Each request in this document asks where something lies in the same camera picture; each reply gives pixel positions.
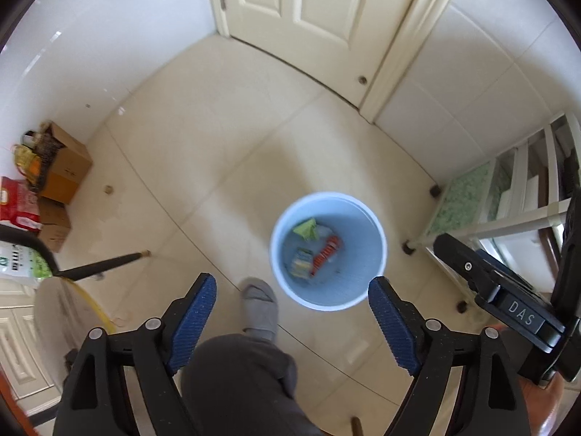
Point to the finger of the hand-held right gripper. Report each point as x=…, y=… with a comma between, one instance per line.
x=508, y=277
x=465, y=265

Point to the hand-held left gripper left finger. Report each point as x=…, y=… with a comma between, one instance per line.
x=195, y=322

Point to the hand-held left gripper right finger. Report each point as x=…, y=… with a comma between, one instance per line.
x=392, y=327

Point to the light blue trash bin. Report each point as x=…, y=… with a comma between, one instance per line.
x=358, y=254

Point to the white rack with green panel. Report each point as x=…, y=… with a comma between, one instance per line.
x=522, y=225

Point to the grey slipper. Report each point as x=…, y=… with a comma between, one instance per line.
x=258, y=304

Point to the person's leg in grey pants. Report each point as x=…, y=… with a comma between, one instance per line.
x=240, y=390

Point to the red snack wrapper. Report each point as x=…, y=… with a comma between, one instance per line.
x=324, y=254

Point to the yellow and blue wrapper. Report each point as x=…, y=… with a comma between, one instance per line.
x=302, y=263

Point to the round orange table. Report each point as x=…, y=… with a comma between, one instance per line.
x=68, y=309

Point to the green crumpled wrapper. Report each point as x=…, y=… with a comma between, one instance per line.
x=306, y=229

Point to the small cardboard box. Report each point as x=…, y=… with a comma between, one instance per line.
x=54, y=225

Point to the cream base cabinet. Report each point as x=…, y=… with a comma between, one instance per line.
x=18, y=349

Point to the white plastic bag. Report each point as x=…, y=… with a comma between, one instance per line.
x=18, y=263

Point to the open cardboard box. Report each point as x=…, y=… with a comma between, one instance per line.
x=68, y=168

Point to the red rice bag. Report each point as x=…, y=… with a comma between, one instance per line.
x=20, y=204

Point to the dark patterned bag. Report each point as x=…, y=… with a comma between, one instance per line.
x=45, y=154

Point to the yellow cooking oil bottle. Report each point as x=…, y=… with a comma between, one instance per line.
x=27, y=163

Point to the white panel door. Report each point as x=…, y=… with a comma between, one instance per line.
x=327, y=9

